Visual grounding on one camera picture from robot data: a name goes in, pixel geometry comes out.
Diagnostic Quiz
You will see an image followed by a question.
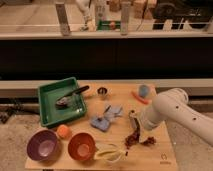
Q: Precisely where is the small metal cup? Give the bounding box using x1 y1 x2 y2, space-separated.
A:
97 87 108 99

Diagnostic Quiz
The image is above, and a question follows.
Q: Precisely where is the blue cloth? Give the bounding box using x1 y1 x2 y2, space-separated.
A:
90 105 123 132

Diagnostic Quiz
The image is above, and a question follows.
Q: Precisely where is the green plastic tray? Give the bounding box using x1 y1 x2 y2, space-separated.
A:
38 77 89 128

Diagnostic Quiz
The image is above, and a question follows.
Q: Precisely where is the orange fruit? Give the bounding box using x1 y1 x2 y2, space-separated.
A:
56 124 72 139

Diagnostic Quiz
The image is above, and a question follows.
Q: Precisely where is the black handled metal spoon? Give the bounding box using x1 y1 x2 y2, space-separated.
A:
55 85 89 109

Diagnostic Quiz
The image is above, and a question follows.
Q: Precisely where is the blue cup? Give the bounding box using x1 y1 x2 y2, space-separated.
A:
138 85 150 98

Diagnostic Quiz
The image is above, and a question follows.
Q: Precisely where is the yellow banana in dish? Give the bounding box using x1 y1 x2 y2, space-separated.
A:
94 143 128 163

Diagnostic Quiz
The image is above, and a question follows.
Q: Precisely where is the orange bowl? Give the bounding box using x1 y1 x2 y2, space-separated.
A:
68 133 96 161

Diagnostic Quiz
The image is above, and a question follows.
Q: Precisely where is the wooden board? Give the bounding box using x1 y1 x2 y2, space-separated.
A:
25 83 178 171

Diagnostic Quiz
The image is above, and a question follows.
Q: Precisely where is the purple bowl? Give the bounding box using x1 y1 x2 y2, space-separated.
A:
26 130 61 162

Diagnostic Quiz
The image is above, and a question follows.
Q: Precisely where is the dark red grapes bunch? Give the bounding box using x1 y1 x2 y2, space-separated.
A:
125 130 156 149

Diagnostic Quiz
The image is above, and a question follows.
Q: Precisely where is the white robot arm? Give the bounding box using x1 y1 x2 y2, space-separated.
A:
129 88 213 146

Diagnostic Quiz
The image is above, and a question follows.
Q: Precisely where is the small metal fork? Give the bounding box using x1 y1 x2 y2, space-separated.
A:
98 105 111 121

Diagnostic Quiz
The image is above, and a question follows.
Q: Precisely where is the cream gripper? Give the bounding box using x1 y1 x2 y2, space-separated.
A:
129 110 150 143

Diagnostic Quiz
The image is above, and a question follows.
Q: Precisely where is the red carrot toy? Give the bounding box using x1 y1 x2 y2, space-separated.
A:
131 91 149 105

